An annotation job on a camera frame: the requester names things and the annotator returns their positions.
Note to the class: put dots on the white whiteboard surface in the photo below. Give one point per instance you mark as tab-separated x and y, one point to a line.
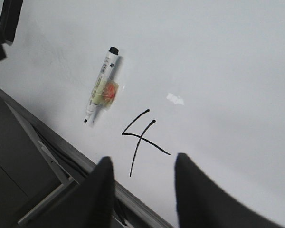
202	77

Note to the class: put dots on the white black-tipped whiteboard marker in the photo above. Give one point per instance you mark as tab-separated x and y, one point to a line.
104	75

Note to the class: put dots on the black object at corner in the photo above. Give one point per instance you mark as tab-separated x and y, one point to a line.
9	19

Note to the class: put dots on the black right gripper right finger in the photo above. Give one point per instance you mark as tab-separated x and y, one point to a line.
202	203

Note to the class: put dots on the dark whiteboard bottom frame rail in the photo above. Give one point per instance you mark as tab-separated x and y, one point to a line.
128	209

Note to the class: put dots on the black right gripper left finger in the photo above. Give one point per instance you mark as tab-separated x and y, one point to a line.
89	206

